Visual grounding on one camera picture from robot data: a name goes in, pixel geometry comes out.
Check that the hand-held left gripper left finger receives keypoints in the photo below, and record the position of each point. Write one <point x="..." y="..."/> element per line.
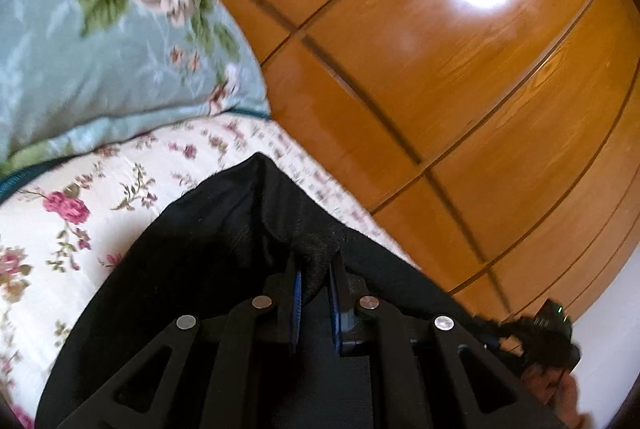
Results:
<point x="296" y="309"/>

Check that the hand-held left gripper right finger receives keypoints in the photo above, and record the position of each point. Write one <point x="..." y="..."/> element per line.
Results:
<point x="335" y="314"/>

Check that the black pants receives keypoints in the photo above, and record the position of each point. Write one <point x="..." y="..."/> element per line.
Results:
<point x="225" y="219"/>

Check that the person's right hand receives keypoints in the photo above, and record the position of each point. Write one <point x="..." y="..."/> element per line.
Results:
<point x="555" y="396"/>

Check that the floral white bedspread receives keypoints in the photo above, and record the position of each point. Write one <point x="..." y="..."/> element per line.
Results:
<point x="75" y="234"/>

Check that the wooden wardrobe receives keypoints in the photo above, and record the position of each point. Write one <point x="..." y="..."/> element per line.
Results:
<point x="450" y="109"/>

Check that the green floral pillow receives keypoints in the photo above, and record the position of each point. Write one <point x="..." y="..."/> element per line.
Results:
<point x="100" y="59"/>

